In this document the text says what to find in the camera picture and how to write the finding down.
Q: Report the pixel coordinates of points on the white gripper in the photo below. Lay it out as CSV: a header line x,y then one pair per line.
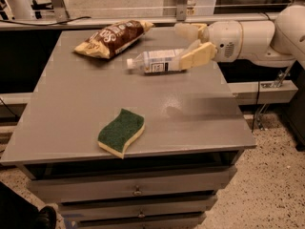
x,y
224,41

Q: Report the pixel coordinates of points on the clear blue plastic bottle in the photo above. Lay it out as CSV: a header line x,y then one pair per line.
x,y
156,61

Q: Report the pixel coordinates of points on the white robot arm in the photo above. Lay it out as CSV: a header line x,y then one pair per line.
x,y
275,43

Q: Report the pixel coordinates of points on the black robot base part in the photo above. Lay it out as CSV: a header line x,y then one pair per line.
x,y
17,213

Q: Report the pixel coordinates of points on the brown chip bag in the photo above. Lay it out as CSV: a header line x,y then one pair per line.
x,y
114,39

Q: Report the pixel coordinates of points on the grey drawer cabinet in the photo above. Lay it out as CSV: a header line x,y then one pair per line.
x,y
194,134

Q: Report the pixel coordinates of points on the green yellow sponge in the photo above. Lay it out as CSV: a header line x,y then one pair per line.
x,y
119,134

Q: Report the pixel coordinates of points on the top drawer knob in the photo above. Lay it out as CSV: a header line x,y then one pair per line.
x,y
137,191

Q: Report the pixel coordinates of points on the drawer knob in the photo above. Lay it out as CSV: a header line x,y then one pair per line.
x,y
141,214
137,191

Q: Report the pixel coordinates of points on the middle drawer knob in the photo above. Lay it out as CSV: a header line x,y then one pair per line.
x,y
141,214

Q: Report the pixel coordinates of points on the white pipe background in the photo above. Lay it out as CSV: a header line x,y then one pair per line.
x,y
21,9

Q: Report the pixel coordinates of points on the metal rail frame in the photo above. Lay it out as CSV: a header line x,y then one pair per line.
x,y
94,14

